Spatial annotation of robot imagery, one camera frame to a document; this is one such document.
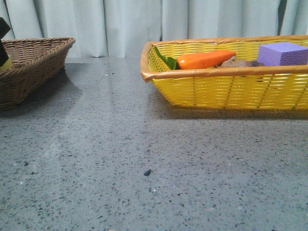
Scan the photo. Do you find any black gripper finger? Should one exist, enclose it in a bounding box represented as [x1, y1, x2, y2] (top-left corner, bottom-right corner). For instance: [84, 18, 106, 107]
[0, 17, 11, 66]

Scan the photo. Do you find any yellow packing tape roll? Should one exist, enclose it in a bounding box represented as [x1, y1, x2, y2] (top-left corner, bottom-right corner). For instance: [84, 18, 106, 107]
[0, 57, 13, 71]

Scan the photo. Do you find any brown wicker basket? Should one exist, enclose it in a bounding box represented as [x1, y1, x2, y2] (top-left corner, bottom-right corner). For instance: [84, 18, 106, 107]
[0, 38, 76, 111]

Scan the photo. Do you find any white curtain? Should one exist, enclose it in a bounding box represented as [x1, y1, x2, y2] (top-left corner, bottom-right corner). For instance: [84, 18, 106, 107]
[0, 0, 308, 58]

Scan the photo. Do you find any orange toy carrot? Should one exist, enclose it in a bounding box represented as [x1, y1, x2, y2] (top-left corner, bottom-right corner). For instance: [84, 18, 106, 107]
[154, 47, 236, 70]

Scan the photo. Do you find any small black debris crumb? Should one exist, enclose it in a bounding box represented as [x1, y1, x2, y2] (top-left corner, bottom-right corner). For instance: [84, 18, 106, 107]
[144, 169, 152, 176]

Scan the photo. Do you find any brown lumpy object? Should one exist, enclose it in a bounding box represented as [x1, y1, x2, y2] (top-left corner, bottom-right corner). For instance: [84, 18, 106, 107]
[216, 56, 264, 68]

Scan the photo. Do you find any yellow woven basket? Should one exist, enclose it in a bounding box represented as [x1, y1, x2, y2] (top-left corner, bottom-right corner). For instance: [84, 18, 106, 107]
[141, 35, 308, 110]

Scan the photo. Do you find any purple foam block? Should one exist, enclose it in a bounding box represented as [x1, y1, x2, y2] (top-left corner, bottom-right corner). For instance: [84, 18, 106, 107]
[257, 42, 308, 66]

